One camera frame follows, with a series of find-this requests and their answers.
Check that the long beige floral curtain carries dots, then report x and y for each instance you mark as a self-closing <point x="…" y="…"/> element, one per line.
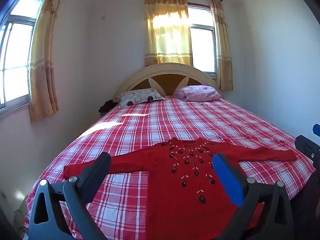
<point x="43" y="80"/>

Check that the white patterned pillow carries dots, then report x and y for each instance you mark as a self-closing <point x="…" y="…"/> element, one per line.
<point x="140" y="97"/>

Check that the window behind headboard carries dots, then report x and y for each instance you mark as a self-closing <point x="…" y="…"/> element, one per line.
<point x="202" y="47"/>

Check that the cream arched headboard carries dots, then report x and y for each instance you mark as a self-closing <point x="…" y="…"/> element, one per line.
<point x="165" y="80"/>

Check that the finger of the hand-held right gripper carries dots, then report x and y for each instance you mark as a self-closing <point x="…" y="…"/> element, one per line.
<point x="316" y="129"/>
<point x="306" y="146"/>

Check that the dark clothes pile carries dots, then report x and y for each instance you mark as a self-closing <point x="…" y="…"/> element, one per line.
<point x="107" y="106"/>

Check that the wide beige sheer curtain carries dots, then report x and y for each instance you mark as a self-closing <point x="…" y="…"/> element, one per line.
<point x="167" y="30"/>

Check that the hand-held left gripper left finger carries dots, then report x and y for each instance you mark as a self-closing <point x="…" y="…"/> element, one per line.
<point x="100" y="170"/>

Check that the narrow beige curtain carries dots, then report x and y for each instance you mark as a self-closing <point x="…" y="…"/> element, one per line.
<point x="223" y="55"/>

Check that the red beaded sweater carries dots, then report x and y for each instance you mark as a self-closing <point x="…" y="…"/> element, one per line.
<point x="162" y="180"/>

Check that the bed with red plaid sheet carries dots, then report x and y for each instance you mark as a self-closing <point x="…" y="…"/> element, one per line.
<point x="187" y="120"/>

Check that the pink pillow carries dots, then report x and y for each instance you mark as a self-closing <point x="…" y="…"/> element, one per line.
<point x="197" y="92"/>

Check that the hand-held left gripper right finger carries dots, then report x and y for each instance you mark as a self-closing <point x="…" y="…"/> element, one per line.
<point x="226" y="177"/>

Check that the large side window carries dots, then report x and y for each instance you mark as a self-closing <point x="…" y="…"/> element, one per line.
<point x="15" y="55"/>

